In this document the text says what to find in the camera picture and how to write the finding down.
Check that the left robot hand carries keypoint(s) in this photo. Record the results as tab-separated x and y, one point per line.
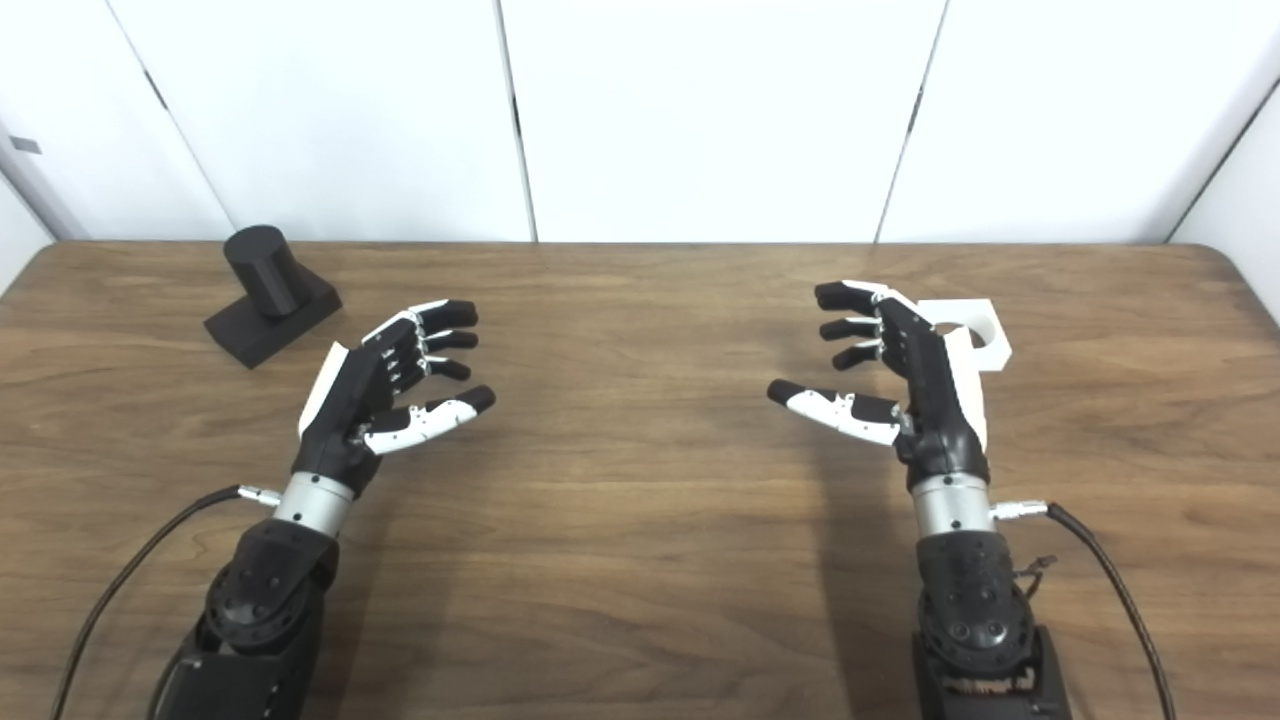
345	420

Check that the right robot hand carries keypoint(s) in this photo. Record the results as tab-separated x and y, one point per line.
940	410

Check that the small grey wall sticker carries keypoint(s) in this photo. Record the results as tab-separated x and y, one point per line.
25	145

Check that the black peg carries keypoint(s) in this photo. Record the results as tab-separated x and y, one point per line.
265	270

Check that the white square piece with hole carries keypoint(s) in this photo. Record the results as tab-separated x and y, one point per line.
1000	350

